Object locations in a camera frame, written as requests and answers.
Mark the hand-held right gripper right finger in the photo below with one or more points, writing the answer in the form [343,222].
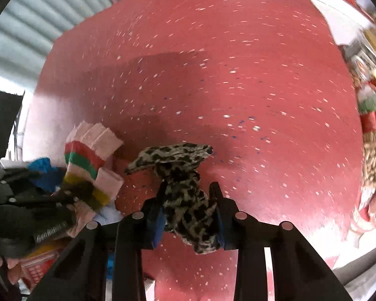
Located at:
[221,227]

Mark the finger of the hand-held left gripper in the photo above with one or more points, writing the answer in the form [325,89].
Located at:
[22,175]
[50,198]

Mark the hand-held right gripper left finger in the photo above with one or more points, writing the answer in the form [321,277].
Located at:
[157,224]

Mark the leopard print cloth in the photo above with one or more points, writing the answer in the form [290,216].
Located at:
[188,207]

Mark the striped fringed cloth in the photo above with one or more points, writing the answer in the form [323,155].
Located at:
[84,160]

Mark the pink patterned box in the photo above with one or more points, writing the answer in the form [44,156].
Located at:
[37,268]

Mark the red speckled mat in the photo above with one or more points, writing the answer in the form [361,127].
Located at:
[206,84]

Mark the pale green curtain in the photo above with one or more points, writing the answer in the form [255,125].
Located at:
[40,15]

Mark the printed colourful cloth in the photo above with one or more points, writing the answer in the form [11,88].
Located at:
[374,160]

